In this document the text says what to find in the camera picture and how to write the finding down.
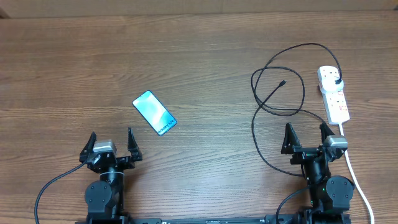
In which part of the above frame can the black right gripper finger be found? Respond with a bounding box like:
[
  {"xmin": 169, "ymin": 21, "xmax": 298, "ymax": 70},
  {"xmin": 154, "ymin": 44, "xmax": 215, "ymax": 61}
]
[
  {"xmin": 281, "ymin": 123, "xmax": 302, "ymax": 154},
  {"xmin": 320, "ymin": 122, "xmax": 334, "ymax": 143}
]

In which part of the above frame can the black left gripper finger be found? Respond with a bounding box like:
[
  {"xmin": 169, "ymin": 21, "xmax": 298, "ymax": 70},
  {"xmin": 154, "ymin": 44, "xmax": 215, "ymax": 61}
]
[
  {"xmin": 79, "ymin": 132, "xmax": 96, "ymax": 163},
  {"xmin": 127, "ymin": 127, "xmax": 142, "ymax": 161}
]

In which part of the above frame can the blue Galaxy smartphone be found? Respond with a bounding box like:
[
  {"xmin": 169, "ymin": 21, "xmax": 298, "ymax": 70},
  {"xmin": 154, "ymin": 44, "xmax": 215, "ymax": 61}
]
[{"xmin": 132, "ymin": 90, "xmax": 177, "ymax": 136}]

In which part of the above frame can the black USB charging cable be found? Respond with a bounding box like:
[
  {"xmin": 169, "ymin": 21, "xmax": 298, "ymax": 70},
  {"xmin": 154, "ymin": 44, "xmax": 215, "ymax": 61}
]
[{"xmin": 251, "ymin": 42, "xmax": 343, "ymax": 177}]

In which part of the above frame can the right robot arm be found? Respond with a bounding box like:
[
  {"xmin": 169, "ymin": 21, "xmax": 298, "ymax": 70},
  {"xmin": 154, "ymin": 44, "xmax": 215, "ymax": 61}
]
[{"xmin": 275, "ymin": 123, "xmax": 355, "ymax": 224}]

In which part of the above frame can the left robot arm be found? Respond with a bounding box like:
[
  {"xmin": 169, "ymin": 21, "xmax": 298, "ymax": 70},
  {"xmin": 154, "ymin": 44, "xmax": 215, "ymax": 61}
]
[{"xmin": 79, "ymin": 128, "xmax": 142, "ymax": 223}]

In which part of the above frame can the white charger adapter plug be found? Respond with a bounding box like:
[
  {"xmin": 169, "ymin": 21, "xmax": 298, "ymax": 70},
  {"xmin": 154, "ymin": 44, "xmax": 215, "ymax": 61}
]
[{"xmin": 319, "ymin": 77, "xmax": 344, "ymax": 94}]

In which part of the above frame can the white power strip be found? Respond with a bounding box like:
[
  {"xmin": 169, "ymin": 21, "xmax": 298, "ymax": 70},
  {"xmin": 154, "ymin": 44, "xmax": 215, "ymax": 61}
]
[{"xmin": 317, "ymin": 65, "xmax": 350, "ymax": 125}]

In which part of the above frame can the white power strip cord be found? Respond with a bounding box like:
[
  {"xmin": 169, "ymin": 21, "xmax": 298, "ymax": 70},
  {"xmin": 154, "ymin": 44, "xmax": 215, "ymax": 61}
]
[{"xmin": 338, "ymin": 122, "xmax": 376, "ymax": 224}]

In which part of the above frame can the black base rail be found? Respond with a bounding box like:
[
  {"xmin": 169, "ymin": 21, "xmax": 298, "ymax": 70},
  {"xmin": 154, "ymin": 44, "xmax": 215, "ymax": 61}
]
[{"xmin": 94, "ymin": 214, "xmax": 351, "ymax": 224}]

